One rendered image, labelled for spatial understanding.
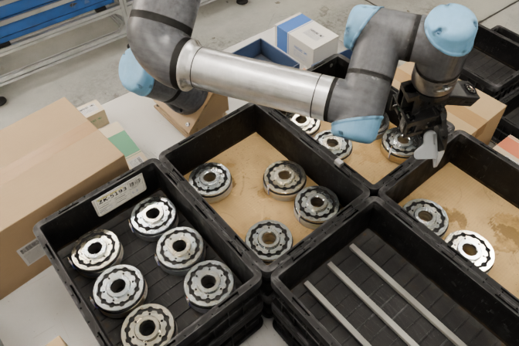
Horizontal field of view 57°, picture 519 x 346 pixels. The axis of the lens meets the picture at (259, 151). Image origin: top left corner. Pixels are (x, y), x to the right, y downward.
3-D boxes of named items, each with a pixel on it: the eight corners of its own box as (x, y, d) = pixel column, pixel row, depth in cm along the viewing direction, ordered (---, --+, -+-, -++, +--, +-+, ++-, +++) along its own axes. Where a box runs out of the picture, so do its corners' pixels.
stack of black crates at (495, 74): (392, 117, 228) (412, 38, 195) (433, 92, 240) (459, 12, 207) (461, 167, 206) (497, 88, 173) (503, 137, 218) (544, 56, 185)
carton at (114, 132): (103, 144, 145) (98, 130, 141) (122, 134, 147) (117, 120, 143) (140, 193, 132) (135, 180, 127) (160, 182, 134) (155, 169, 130)
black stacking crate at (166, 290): (51, 256, 107) (32, 228, 99) (164, 188, 119) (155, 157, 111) (140, 405, 86) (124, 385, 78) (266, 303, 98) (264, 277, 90)
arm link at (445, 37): (428, -6, 73) (486, 4, 71) (415, 42, 83) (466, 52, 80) (416, 32, 70) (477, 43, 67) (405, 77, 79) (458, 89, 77)
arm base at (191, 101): (163, 93, 149) (139, 85, 141) (191, 55, 144) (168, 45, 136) (186, 125, 142) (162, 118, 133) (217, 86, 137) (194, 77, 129)
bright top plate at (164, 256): (148, 242, 103) (147, 241, 103) (189, 220, 107) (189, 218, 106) (170, 278, 98) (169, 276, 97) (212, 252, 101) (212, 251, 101)
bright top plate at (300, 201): (285, 201, 110) (286, 200, 109) (317, 180, 114) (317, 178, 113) (316, 231, 104) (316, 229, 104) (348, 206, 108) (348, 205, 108)
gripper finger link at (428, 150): (412, 172, 97) (407, 131, 93) (439, 164, 97) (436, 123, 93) (418, 179, 94) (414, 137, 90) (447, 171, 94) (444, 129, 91)
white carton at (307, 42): (274, 45, 176) (274, 24, 170) (298, 32, 181) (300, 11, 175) (312, 71, 166) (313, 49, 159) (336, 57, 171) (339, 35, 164)
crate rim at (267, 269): (157, 161, 112) (155, 154, 110) (256, 105, 125) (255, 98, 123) (266, 282, 91) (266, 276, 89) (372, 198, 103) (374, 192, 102)
